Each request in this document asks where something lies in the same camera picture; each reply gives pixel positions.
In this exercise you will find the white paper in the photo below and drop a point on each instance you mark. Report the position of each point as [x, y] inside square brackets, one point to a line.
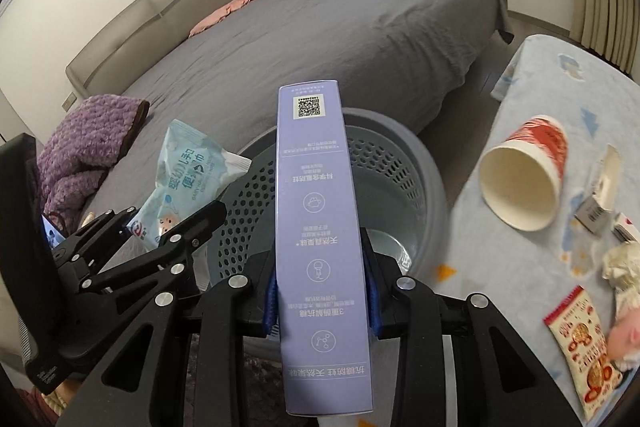
[622, 264]

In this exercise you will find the white wall socket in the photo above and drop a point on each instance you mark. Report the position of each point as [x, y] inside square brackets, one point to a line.
[69, 101]

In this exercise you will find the purple cardboard box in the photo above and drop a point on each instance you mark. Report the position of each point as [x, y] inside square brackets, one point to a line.
[320, 232]

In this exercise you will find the beige bed headboard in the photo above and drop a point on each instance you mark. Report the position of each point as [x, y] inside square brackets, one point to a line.
[150, 7]

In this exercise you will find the light blue wipes packet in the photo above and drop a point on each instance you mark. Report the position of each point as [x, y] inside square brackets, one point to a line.
[185, 182]

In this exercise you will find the red and white paper cup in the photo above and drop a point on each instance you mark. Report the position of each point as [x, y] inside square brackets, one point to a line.
[525, 177]

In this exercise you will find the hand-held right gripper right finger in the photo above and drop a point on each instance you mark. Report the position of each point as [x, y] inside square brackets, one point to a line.
[372, 302]

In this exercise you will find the red snack packet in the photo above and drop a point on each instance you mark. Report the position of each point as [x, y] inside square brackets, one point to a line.
[580, 347]

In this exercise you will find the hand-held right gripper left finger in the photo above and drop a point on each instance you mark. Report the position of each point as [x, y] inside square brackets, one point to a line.
[270, 302]

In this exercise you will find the white playing card box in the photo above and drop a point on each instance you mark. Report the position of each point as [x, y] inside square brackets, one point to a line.
[627, 227]

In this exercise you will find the pink pillow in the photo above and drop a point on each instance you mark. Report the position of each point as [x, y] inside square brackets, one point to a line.
[225, 12]

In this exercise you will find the bed with grey sheet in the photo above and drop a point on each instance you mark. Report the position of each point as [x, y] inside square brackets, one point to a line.
[300, 32]

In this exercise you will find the light blue printed blanket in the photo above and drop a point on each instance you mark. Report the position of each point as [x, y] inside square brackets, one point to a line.
[530, 257]

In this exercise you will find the grey perforated waste bin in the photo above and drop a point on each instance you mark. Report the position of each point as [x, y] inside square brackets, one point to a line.
[415, 187]

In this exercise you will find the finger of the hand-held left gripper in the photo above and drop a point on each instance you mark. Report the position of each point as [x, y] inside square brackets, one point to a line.
[190, 227]
[100, 229]

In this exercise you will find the purple fuzzy blanket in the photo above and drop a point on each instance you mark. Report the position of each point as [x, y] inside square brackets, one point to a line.
[85, 142]

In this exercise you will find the small torn white carton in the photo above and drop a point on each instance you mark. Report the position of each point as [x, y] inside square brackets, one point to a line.
[600, 197]

